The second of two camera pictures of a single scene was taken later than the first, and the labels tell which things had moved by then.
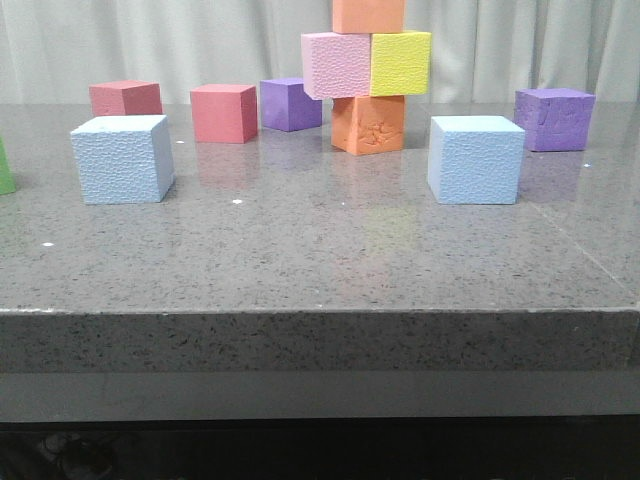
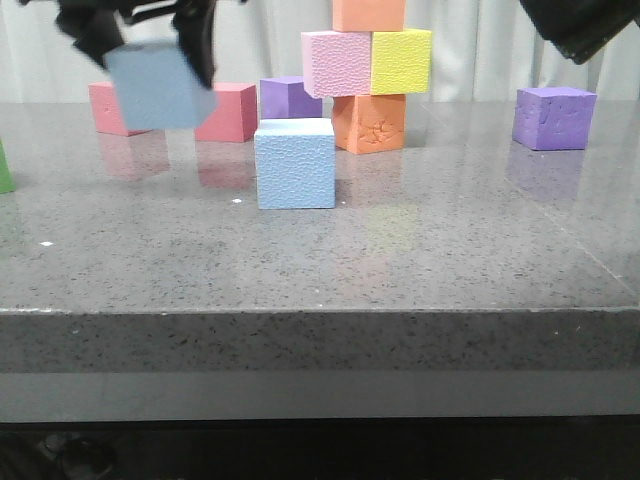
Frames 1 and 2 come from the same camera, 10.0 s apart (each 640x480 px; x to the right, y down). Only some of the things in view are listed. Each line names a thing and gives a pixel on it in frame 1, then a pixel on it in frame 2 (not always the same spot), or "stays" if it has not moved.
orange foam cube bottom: [367, 125] stays
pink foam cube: [336, 65] stays
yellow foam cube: [400, 63] stays
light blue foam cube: [123, 159] to [160, 88]
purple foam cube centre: [287, 107] stays
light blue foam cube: [474, 159] to [296, 163]
